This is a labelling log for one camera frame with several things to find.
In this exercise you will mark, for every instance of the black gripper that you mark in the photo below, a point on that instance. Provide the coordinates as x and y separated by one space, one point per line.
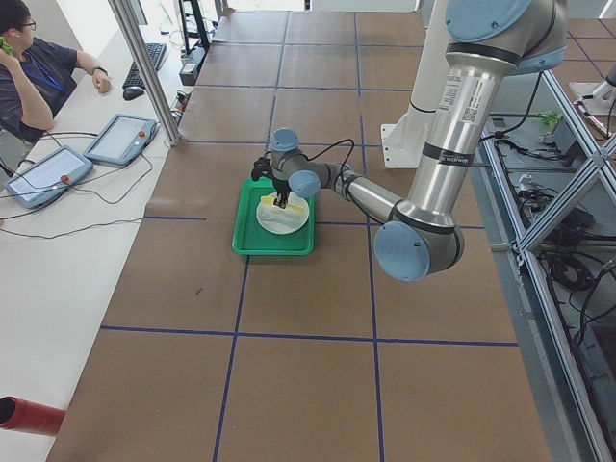
280 186

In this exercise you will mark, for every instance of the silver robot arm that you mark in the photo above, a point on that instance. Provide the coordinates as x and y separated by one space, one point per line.
483 42

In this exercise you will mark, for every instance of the white round plate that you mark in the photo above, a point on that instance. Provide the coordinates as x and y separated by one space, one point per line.
264 209

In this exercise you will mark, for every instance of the pale green plastic fork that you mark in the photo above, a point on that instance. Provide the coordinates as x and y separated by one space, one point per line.
288 221

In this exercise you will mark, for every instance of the green plastic tray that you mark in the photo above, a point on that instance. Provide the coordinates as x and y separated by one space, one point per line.
250 238

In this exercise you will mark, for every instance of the far blue teach pendant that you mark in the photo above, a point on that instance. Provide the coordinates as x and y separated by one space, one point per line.
122 140

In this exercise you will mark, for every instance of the blue teach pendant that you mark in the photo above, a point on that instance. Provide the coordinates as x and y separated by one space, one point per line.
122 140
48 178

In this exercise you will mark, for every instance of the black computer mouse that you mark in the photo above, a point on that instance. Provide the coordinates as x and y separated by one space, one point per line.
131 93

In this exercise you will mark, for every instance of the near blue teach pendant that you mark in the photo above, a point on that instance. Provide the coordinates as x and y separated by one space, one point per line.
48 178

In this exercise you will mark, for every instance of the seated person dark shirt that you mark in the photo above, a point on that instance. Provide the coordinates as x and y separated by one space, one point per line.
36 76

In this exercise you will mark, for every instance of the red cylinder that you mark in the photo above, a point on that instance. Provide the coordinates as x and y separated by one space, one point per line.
23 415

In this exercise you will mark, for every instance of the aluminium frame post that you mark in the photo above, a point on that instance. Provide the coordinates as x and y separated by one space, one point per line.
128 25

